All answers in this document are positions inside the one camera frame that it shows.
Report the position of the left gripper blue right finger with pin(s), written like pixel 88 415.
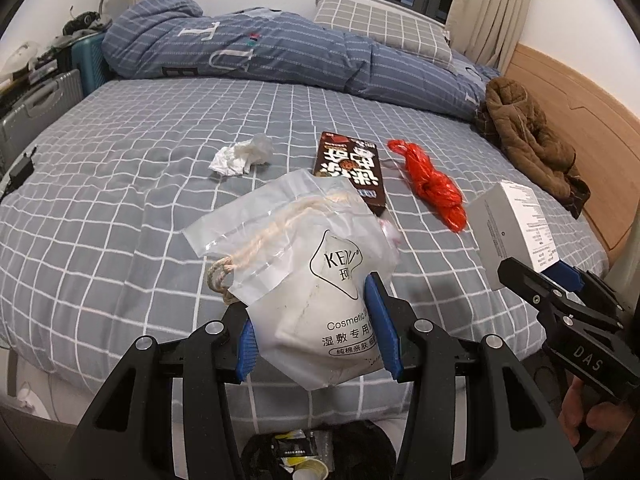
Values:
pixel 475 413

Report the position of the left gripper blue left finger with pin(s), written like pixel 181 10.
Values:
pixel 126 431

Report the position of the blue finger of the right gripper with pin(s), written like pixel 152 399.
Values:
pixel 592 291
pixel 537 290

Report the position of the white cardboard box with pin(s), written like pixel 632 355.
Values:
pixel 507 221

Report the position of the black patterned wrapper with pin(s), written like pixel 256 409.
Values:
pixel 292 451

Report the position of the yellow pudding cup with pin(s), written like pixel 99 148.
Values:
pixel 310 469

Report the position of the brown chocolate snack box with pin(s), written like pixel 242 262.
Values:
pixel 356 160

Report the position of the white tissue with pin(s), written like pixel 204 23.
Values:
pixel 236 160

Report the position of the clear plastic bag red print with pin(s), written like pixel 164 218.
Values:
pixel 391 232

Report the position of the bubble wrap roll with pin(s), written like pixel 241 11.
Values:
pixel 322 444

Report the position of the black lined trash bin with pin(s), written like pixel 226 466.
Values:
pixel 355 450

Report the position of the person's right hand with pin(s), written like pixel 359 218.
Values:
pixel 612 419

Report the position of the wooden headboard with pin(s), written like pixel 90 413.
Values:
pixel 604 133

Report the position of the brown fleece jacket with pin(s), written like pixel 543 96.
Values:
pixel 513 121

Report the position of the grey checked bed sheet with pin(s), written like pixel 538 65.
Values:
pixel 92 247

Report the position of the grey checked pillow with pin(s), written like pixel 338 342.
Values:
pixel 399 31

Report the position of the black power adapter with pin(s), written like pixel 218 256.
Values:
pixel 20 172

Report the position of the beige curtain right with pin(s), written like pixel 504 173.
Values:
pixel 486 31

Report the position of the grey suitcase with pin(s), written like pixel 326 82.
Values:
pixel 37 111

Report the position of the teal suitcase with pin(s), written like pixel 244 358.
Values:
pixel 87 57

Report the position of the blue striped duvet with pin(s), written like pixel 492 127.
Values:
pixel 174 38

